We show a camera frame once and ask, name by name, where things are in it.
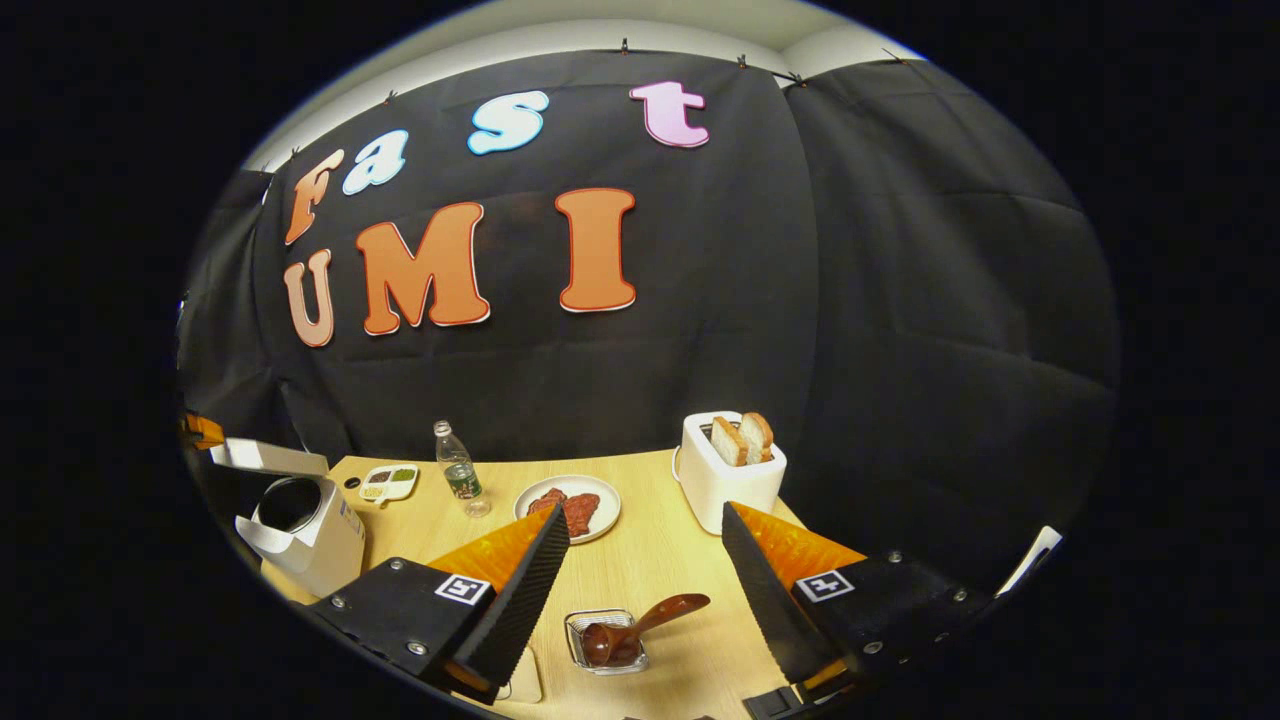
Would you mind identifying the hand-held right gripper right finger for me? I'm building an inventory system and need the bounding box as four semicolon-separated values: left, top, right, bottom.
720;502;1001;706

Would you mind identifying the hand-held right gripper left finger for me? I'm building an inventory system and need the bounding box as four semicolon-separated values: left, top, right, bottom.
305;503;573;706

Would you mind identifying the metal wire chopstick holder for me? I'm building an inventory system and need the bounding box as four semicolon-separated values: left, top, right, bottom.
564;608;650;676

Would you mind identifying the clear square rice container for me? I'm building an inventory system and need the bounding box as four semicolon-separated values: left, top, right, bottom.
497;645;544;704

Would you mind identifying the brown wooden spoon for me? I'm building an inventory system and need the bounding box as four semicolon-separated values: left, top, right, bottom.
580;593;712;668

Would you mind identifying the white rice cooker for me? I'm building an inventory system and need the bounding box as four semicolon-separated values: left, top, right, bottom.
210;437;368;599

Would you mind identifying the white toaster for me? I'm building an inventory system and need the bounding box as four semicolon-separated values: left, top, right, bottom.
675;411;788;536

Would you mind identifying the round white plate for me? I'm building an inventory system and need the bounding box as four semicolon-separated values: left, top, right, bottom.
513;474;622;545

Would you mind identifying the clear plastic water bottle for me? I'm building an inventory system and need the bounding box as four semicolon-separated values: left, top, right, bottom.
433;420;492;518

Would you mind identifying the toast bread slice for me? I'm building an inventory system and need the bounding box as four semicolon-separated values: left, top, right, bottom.
738;411;775;464
709;416;751;468

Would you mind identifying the white divided condiment dish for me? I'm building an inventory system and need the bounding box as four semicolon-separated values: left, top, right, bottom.
358;464;420;504

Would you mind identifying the white flat panel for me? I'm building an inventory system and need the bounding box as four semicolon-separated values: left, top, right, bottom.
995;525;1064;599

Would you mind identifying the black backdrop cloth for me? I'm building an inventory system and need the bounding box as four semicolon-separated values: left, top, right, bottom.
178;48;1121;591

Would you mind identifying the dark table edge bracket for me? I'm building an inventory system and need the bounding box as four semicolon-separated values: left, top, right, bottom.
743;687;803;720

